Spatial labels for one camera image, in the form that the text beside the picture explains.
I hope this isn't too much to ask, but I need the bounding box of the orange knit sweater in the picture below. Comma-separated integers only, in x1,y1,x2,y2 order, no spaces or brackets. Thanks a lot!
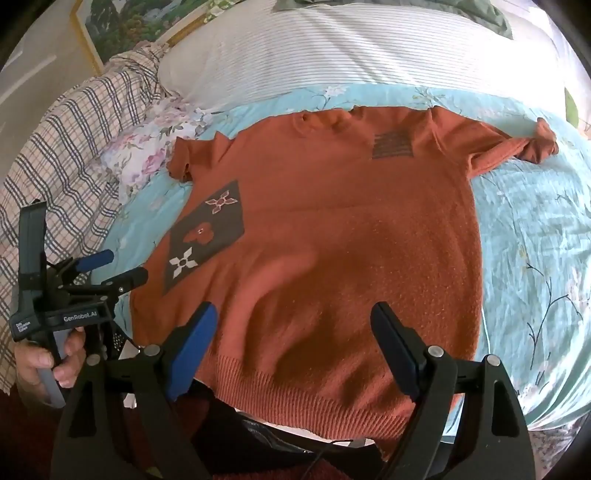
130,105,559,464

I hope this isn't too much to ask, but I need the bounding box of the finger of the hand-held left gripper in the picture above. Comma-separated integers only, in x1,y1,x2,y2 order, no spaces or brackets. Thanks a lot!
74,250,116,274
98,268,149,297

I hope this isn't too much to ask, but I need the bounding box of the light blue floral bed sheet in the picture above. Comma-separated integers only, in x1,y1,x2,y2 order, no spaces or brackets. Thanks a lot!
99,85,591,430

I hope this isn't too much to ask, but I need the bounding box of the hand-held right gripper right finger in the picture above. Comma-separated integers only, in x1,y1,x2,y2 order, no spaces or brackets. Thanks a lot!
370,302,536,480

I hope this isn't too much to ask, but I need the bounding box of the plaid checked cloth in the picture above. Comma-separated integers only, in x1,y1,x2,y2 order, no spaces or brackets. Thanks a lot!
0,41,174,393

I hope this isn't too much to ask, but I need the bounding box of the gold framed landscape painting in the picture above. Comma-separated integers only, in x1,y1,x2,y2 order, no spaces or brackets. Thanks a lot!
69,0,222,75

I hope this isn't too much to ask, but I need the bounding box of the pink floral cloth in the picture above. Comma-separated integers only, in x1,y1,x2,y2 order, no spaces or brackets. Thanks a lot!
99,99,218,204

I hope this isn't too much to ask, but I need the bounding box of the dark cloth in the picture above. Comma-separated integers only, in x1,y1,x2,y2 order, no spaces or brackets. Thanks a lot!
191,381,386,480

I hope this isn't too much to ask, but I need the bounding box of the white striped duvet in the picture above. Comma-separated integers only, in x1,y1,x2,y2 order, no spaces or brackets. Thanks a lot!
159,2,568,116

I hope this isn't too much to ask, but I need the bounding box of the green cloth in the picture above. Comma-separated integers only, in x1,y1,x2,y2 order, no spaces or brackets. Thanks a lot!
272,0,514,40

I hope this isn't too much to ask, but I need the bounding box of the person's left hand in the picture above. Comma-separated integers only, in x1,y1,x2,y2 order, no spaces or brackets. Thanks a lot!
14,329,88,388

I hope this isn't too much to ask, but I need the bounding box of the black cable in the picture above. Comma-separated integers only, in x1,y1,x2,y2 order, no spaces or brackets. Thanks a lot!
300,440,357,480

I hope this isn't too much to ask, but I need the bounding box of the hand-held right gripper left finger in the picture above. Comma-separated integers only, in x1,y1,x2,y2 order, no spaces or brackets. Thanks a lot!
51,301,219,480

